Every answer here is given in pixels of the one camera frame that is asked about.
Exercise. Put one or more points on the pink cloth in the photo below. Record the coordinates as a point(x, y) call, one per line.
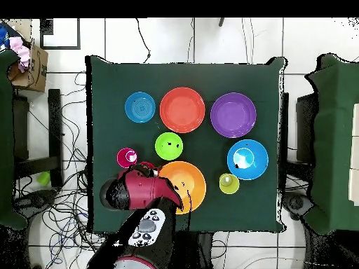
point(21, 50)

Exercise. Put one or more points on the purple bowl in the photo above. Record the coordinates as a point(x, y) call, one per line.
point(233, 115)

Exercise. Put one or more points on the black cabinet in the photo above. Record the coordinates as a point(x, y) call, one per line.
point(305, 126)

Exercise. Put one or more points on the wide orange-red bowl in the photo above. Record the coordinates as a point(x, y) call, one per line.
point(182, 109)

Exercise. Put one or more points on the lime green cup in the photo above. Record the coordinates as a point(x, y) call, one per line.
point(44, 178)

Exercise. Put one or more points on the dark green tablecloth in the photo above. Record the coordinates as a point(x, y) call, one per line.
point(202, 78)

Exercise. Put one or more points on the black stand leg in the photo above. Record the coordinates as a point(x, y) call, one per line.
point(221, 21)

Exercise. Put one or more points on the black square frame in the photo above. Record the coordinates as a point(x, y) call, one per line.
point(60, 48)

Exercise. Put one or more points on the black bench frame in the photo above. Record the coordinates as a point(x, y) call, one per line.
point(54, 126)

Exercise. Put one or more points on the deep blue bowl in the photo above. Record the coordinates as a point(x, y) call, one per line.
point(258, 159)

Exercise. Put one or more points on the white box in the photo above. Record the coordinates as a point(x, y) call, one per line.
point(354, 182)

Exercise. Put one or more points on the green cloth covered table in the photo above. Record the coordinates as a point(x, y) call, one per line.
point(5, 140)
point(333, 140)

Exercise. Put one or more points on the grey floor equipment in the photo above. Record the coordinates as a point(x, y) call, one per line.
point(297, 203)

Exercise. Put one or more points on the green bowl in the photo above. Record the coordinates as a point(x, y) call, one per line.
point(168, 152)

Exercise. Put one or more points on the cardboard box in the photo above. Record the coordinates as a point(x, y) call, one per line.
point(36, 75)

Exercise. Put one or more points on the small blue ringed bowl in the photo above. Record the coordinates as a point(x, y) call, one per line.
point(140, 107)

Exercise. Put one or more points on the pink cup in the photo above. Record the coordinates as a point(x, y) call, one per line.
point(123, 159)

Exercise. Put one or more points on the yellow cup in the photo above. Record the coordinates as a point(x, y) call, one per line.
point(231, 187)

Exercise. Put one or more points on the light orange bowl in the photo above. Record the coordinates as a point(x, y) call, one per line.
point(193, 179)

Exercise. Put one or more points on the red cup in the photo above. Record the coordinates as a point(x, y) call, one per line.
point(147, 165)

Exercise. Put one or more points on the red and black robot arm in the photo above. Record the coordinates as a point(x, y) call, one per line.
point(140, 190)

